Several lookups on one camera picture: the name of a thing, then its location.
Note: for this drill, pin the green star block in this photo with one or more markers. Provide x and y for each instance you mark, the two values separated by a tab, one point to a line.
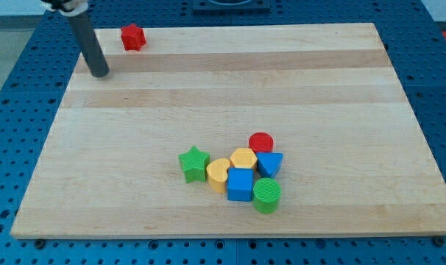
193	163

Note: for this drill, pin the red star block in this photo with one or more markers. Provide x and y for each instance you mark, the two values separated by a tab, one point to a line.
133	37

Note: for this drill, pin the yellow hexagon block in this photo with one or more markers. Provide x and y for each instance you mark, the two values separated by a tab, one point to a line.
244	158

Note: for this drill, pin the yellow heart block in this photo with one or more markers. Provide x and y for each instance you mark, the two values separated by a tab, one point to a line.
217	172

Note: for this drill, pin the red cylinder block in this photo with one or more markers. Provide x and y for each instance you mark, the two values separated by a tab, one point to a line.
261	142

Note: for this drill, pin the blue cube block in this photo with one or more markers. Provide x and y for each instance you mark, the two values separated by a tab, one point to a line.
239	184

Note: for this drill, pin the blue triangle block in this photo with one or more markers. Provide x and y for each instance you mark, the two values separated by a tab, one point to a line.
269	164

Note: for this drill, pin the wooden board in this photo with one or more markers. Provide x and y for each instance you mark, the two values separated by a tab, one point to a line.
355	160

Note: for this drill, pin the green cylinder block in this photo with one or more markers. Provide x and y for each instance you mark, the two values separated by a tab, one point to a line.
266	195

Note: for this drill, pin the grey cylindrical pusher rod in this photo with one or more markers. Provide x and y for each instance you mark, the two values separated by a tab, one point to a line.
85	35

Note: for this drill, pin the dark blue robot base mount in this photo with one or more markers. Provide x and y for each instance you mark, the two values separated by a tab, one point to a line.
230	5

